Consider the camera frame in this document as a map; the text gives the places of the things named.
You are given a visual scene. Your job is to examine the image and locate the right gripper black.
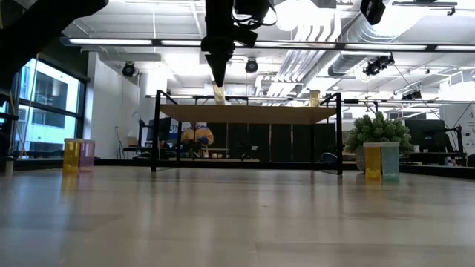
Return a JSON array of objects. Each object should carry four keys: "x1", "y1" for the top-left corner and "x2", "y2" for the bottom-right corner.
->
[{"x1": 359, "y1": 0, "x2": 387, "y2": 26}]

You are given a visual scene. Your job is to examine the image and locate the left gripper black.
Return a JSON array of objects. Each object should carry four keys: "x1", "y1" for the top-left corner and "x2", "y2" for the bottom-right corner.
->
[{"x1": 200, "y1": 16, "x2": 259, "y2": 88}]

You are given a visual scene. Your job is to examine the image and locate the yellow medicine bottle white cap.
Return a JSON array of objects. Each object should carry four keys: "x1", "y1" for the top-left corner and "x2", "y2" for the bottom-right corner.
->
[{"x1": 212, "y1": 84, "x2": 226, "y2": 106}]

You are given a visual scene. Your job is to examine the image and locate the orange medicine bottle white cap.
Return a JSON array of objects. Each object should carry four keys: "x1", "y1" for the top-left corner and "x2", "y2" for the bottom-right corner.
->
[
  {"x1": 363, "y1": 142, "x2": 383, "y2": 182},
  {"x1": 62, "y1": 138, "x2": 82, "y2": 174}
]

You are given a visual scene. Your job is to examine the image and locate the teal medicine bottle white cap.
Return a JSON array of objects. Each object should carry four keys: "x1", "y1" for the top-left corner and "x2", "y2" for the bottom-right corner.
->
[{"x1": 381, "y1": 141, "x2": 401, "y2": 183}]

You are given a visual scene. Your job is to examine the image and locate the pink medicine bottle white cap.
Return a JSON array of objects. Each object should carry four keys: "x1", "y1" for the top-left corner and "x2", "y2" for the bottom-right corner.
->
[{"x1": 79, "y1": 139, "x2": 96, "y2": 173}]

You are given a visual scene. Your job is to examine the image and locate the wooden shelf black metal legs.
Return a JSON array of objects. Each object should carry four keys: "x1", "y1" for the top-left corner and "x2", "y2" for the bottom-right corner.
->
[{"x1": 151, "y1": 90, "x2": 344, "y2": 176}]

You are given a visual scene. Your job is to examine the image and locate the black round ceiling spotlight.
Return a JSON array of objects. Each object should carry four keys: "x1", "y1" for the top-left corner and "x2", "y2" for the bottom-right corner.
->
[
  {"x1": 244, "y1": 57, "x2": 259, "y2": 74},
  {"x1": 121, "y1": 61, "x2": 137, "y2": 78}
]

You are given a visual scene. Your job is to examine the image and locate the black track light cluster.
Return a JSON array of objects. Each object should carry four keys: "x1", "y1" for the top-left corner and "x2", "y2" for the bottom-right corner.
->
[
  {"x1": 362, "y1": 54, "x2": 396, "y2": 77},
  {"x1": 402, "y1": 88, "x2": 423, "y2": 101}
]

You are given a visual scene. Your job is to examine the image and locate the long overhead light bar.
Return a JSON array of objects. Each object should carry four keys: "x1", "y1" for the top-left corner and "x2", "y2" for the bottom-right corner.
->
[{"x1": 59, "y1": 36, "x2": 475, "y2": 53}]

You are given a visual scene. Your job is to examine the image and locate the person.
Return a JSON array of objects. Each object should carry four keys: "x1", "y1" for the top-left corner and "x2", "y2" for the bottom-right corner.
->
[{"x1": 182, "y1": 122, "x2": 215, "y2": 159}]

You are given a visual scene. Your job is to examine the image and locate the black computer monitor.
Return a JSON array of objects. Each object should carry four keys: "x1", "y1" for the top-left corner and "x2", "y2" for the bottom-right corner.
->
[
  {"x1": 146, "y1": 116, "x2": 173, "y2": 142},
  {"x1": 404, "y1": 118, "x2": 448, "y2": 148}
]

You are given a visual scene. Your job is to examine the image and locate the black cabinet row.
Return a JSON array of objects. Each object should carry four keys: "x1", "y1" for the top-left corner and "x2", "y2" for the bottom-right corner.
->
[{"x1": 205, "y1": 122, "x2": 338, "y2": 163}]

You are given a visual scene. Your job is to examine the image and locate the green artificial potted plant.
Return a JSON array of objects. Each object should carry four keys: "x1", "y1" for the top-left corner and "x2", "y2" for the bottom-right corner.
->
[{"x1": 344, "y1": 111, "x2": 416, "y2": 175}]

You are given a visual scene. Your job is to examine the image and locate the dark office desk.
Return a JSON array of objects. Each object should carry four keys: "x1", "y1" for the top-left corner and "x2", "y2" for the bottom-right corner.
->
[{"x1": 400, "y1": 150, "x2": 469, "y2": 167}]

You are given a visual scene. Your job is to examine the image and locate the large window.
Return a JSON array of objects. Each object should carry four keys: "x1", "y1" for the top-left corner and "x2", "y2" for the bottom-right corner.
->
[{"x1": 0, "y1": 57, "x2": 88, "y2": 159}]

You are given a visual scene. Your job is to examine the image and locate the black equipment stand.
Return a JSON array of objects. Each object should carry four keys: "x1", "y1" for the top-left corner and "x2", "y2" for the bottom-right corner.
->
[{"x1": 0, "y1": 111, "x2": 20, "y2": 161}]

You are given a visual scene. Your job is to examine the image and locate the silver ventilation duct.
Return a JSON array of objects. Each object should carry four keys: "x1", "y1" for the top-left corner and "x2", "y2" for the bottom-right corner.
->
[{"x1": 328, "y1": 0, "x2": 439, "y2": 77}]

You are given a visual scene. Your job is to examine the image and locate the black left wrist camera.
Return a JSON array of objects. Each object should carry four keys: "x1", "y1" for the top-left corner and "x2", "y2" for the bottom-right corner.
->
[{"x1": 233, "y1": 0, "x2": 272, "y2": 22}]

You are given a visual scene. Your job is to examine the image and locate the black aluminium table frame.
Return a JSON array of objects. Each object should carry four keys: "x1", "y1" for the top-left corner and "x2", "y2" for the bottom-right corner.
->
[{"x1": 0, "y1": 157, "x2": 475, "y2": 181}]

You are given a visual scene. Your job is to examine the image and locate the yellow hanging cord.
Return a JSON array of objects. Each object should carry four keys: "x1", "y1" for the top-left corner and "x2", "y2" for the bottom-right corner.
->
[{"x1": 21, "y1": 53, "x2": 39, "y2": 156}]

